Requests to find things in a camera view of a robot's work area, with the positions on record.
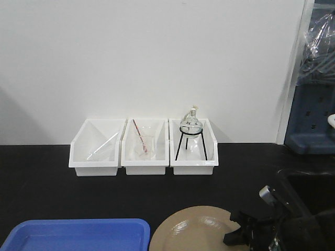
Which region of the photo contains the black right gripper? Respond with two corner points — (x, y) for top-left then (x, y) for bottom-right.
(223, 209), (309, 250)

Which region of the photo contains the beige plate black rim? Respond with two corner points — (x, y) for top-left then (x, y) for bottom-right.
(149, 206), (248, 250)

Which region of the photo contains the blue plastic tray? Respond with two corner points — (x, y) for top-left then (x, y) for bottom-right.
(1, 219), (150, 250)

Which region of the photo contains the blue perforated cabinet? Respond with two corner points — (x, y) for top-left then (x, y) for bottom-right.
(284, 84), (334, 154)

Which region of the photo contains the white bin right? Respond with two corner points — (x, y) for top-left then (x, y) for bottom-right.
(169, 118), (219, 175)

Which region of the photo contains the white bin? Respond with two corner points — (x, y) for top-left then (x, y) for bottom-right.
(69, 119), (126, 177)
(169, 118), (219, 175)
(121, 118), (170, 176)

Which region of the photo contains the round glass flask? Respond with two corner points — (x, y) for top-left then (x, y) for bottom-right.
(180, 106), (203, 139)

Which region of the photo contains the red glass stirring rod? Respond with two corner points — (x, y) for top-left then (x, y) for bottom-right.
(132, 119), (148, 153)

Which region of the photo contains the clear plastic wrapped equipment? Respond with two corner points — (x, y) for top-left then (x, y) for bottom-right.
(299, 9), (334, 84)

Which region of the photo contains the white bin middle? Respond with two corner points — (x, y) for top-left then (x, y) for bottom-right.
(121, 118), (170, 176)

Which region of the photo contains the glass beaker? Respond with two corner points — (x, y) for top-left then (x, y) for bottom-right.
(134, 127), (155, 161)

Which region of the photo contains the white bin left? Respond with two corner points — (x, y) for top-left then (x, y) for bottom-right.
(69, 119), (126, 177)

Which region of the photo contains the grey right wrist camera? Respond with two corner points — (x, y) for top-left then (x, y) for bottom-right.
(259, 185), (289, 206)

